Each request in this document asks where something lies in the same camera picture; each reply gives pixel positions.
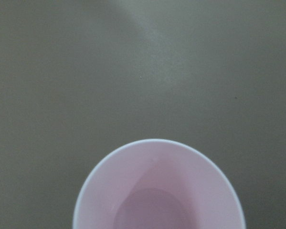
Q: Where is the pink plastic cup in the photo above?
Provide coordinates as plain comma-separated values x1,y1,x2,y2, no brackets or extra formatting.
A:
72,139,246,229

